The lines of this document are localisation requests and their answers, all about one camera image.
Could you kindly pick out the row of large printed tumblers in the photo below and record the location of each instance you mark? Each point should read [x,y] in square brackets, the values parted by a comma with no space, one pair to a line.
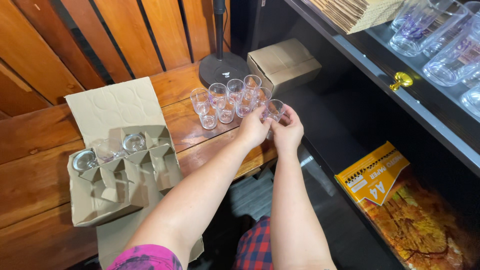
[450,56]

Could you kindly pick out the small clear drinking glass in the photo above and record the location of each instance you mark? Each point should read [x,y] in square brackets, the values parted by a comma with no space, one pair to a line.
[134,142]
[108,150]
[275,108]
[84,160]

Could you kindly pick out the cluster of clear glasses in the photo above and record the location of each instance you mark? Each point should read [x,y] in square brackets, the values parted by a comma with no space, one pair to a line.
[225,103]

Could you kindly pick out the black stand with round base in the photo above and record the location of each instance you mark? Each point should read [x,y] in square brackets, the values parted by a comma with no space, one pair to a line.
[222,69]

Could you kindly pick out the open cardboard carton with dividers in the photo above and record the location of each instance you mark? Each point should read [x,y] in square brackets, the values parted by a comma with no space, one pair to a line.
[112,107]

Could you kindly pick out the person's right hand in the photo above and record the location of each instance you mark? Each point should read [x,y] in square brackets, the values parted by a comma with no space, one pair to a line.
[288,135]

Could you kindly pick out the yellow printer paper ream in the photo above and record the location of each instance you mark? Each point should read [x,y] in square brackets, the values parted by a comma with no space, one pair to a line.
[408,210]

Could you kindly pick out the red blue plaid shorts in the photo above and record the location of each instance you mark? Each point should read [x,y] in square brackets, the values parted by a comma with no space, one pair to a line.
[257,245]

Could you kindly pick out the black cabinet with shelf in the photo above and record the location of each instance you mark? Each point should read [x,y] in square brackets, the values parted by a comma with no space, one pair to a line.
[375,73]

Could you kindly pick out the person's left hand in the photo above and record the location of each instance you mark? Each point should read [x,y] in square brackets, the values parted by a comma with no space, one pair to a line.
[252,131]

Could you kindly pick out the gold cabinet knob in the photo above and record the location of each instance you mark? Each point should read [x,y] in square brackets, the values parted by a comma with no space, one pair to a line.
[402,80]

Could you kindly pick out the closed brown cardboard box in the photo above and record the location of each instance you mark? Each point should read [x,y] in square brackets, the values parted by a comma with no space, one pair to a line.
[285,63]

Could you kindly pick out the pink black shirt sleeve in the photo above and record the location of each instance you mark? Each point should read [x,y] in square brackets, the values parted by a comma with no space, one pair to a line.
[148,258]

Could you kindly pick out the stack of brown paper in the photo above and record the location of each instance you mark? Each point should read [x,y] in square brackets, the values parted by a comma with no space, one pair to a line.
[356,13]

